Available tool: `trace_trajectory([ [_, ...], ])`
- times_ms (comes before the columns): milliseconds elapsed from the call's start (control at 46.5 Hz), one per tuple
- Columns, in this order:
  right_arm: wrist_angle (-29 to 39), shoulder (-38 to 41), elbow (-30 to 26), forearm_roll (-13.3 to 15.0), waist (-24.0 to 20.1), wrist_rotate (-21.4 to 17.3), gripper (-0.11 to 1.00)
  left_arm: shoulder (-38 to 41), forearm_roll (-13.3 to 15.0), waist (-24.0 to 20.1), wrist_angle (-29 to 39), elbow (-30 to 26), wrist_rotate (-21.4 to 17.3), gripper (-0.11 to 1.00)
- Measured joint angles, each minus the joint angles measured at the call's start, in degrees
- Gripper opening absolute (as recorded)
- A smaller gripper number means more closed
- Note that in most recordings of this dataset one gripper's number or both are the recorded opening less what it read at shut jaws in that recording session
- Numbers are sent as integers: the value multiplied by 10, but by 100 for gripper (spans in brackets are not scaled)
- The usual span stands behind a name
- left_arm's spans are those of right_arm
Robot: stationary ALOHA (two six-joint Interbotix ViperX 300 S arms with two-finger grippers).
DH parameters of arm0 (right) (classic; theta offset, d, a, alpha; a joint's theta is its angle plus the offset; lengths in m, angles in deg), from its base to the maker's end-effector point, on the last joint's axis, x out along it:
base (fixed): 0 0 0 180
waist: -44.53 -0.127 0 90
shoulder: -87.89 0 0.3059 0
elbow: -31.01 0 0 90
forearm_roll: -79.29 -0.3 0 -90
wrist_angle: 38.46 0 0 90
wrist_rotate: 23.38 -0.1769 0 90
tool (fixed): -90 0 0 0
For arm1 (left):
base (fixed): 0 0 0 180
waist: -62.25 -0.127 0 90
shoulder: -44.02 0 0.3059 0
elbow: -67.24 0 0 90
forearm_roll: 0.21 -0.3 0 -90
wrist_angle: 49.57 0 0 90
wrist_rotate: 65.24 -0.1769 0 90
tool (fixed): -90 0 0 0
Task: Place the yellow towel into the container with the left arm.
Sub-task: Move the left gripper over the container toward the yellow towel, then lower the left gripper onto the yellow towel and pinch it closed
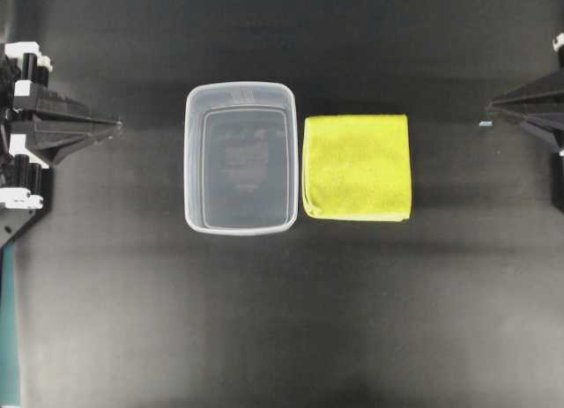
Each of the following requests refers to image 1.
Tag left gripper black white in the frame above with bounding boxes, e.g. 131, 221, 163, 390
1, 41, 122, 211

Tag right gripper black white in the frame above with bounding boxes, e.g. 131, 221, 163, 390
486, 30, 564, 206

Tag clear plastic container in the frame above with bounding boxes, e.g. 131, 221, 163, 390
183, 81, 299, 236

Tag folded yellow towel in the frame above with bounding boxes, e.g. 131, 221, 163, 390
301, 115, 412, 222

